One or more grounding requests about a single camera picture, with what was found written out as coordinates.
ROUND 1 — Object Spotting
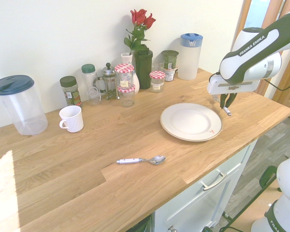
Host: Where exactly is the red rose with stem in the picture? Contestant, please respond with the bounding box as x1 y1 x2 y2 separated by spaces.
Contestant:
123 9 148 56
133 13 157 53

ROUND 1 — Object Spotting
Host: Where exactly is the coffee jar dark lid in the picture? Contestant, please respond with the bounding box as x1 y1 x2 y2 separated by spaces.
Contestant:
59 75 83 109

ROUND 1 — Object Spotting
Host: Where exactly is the white handled metal spoon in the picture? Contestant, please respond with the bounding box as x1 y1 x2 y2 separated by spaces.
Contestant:
116 155 167 166

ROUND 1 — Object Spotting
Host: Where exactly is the white ceramic vase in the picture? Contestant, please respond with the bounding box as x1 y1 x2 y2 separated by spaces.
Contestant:
120 52 141 94

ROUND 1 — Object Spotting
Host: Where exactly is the white ceramic mug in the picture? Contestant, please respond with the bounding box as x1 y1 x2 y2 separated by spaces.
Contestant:
58 105 85 133

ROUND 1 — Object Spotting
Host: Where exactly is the tall jar red checkered lid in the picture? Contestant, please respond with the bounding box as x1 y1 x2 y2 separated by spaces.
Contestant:
114 63 135 89

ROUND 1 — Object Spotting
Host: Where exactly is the jar with green cap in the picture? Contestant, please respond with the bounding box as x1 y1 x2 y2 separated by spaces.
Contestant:
161 50 180 70

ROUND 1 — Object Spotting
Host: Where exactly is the small yogurt cup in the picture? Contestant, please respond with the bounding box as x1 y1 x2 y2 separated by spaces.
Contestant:
163 67 179 82

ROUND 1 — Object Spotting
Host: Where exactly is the clear pitcher dark blue lid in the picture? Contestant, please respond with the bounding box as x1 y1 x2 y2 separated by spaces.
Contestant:
0 74 48 136

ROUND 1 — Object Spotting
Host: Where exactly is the white plate with gold rim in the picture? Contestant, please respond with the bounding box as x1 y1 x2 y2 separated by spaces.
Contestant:
159 103 223 143

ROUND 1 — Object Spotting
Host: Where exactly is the white kitchen cabinet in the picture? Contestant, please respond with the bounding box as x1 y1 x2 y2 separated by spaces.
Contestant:
125 137 259 232

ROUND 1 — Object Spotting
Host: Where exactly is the green metal floor frame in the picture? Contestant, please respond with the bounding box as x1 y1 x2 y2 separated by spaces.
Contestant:
203 210 257 232

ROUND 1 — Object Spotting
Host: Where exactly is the small clear plastic cup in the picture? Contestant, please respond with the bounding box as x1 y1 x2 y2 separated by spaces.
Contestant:
87 86 102 106

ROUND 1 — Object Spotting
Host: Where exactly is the wooden door frame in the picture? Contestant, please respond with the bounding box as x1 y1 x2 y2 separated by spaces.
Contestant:
231 0 290 105

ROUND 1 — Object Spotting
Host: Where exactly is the clear drinking glass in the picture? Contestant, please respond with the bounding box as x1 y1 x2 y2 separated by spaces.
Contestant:
151 58 165 73

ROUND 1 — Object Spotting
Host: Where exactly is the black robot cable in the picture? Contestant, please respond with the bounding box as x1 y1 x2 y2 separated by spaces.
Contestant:
208 71 290 92

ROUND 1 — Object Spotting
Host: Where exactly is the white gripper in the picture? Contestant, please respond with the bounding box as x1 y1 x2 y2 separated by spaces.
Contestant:
206 74 260 109

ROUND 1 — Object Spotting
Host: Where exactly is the glass french press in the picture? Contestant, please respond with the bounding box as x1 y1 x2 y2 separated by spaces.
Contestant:
94 62 120 101

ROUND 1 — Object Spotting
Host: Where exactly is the metal drawer handle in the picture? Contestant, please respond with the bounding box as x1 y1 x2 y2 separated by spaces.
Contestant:
200 172 227 192

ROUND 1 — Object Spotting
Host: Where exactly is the clear bottle green lid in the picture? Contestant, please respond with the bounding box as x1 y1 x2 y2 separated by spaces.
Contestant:
81 63 99 102

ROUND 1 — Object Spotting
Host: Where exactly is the short jar red checkered lid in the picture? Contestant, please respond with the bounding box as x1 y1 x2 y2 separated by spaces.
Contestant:
117 84 136 108

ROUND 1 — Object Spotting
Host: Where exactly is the white handled fork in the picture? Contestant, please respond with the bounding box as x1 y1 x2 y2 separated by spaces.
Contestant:
212 94 232 117

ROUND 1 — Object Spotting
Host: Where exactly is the frosted pitcher light blue lid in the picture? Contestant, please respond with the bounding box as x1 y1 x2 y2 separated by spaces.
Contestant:
178 33 204 81

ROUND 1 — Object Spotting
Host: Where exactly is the small labelled jar checkered lid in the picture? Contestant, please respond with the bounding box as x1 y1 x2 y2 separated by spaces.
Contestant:
149 71 166 93

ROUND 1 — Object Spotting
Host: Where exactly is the dark green tall canister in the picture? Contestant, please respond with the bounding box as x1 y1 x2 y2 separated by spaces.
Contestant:
134 44 154 90

